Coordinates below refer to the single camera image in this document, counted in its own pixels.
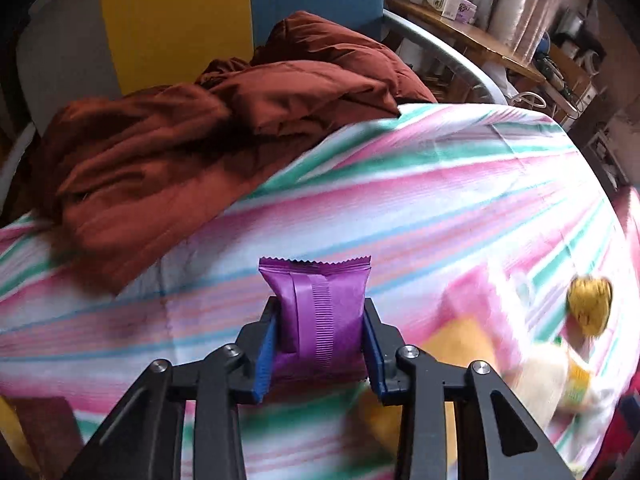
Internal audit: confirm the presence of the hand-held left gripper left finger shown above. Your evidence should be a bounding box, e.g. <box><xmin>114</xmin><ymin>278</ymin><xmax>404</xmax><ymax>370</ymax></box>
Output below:
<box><xmin>61</xmin><ymin>297</ymin><xmax>281</xmax><ymax>480</ymax></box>

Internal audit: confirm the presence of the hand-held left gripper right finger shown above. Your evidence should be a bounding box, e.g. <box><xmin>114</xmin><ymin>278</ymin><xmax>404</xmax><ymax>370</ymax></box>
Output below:
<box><xmin>362</xmin><ymin>297</ymin><xmax>576</xmax><ymax>480</ymax></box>

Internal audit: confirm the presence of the purple snack packet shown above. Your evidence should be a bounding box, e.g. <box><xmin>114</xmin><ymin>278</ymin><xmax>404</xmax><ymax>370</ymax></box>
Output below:
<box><xmin>258</xmin><ymin>255</ymin><xmax>373</xmax><ymax>382</ymax></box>

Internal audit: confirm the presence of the tan yellow snack packet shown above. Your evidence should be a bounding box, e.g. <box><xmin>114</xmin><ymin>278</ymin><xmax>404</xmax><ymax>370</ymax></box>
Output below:
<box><xmin>360</xmin><ymin>320</ymin><xmax>507</xmax><ymax>466</ymax></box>

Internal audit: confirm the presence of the white puffed rice snack packet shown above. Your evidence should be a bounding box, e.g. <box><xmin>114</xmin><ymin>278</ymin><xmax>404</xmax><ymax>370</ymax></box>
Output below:
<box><xmin>504</xmin><ymin>344</ymin><xmax>617</xmax><ymax>422</ymax></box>

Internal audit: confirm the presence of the yellow plush toy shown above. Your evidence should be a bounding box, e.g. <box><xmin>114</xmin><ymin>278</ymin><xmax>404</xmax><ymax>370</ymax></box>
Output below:
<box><xmin>566</xmin><ymin>275</ymin><xmax>615</xmax><ymax>337</ymax></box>

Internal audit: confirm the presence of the reddish brown jacket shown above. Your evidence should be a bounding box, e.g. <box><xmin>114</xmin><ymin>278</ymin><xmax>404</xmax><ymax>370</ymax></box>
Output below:
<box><xmin>30</xmin><ymin>10</ymin><xmax>437</xmax><ymax>295</ymax></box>

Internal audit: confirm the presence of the wooden side shelf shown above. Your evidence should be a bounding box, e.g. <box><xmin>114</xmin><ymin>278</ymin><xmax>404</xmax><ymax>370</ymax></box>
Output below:
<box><xmin>385</xmin><ymin>0</ymin><xmax>547</xmax><ymax>86</ymax></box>

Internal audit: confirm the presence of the grey yellow blue headboard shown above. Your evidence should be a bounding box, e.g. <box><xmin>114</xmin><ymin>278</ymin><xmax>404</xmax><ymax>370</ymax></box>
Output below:
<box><xmin>15</xmin><ymin>0</ymin><xmax>386</xmax><ymax>128</ymax></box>

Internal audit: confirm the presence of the cluttered wooden desk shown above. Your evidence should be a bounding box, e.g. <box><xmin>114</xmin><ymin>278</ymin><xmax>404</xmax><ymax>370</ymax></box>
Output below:
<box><xmin>530</xmin><ymin>7</ymin><xmax>608</xmax><ymax>121</ymax></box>

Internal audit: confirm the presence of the small purple box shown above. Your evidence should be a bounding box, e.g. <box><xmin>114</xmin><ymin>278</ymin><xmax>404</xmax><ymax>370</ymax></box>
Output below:
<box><xmin>452</xmin><ymin>0</ymin><xmax>479</xmax><ymax>24</ymax></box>

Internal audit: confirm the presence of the pink curtain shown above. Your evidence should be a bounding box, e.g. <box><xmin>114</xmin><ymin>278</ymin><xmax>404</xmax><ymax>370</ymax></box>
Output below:
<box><xmin>475</xmin><ymin>0</ymin><xmax>568</xmax><ymax>58</ymax></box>

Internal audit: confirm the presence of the white bed rail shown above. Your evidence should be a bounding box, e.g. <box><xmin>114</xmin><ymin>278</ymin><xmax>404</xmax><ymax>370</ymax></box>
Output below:
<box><xmin>0</xmin><ymin>124</ymin><xmax>40</xmax><ymax>198</ymax></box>
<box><xmin>382</xmin><ymin>9</ymin><xmax>507</xmax><ymax>107</ymax></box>

